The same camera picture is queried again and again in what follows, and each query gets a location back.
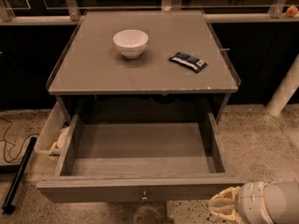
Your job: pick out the grey cabinet with flat top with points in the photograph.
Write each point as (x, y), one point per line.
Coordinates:
(91, 64)

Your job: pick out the white ceramic bowl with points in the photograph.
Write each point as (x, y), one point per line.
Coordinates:
(130, 43)

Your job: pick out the blue snack packet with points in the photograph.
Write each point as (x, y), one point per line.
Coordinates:
(188, 61)

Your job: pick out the orange fruit on ledge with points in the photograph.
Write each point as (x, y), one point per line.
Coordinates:
(291, 11)

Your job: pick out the grey top drawer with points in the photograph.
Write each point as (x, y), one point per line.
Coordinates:
(115, 162)

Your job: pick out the pale object in bin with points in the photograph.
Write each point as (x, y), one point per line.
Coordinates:
(59, 143)

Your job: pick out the metal drawer knob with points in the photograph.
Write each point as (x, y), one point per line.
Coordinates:
(144, 197)

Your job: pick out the metal railing frame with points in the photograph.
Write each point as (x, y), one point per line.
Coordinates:
(34, 12)

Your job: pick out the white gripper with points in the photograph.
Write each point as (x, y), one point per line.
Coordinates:
(250, 202)

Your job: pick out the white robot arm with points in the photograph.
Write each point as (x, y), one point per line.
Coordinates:
(282, 199)

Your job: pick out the black rod on floor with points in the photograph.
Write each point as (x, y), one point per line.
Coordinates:
(7, 206)

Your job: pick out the clear plastic bin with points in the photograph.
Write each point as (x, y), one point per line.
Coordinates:
(49, 133)

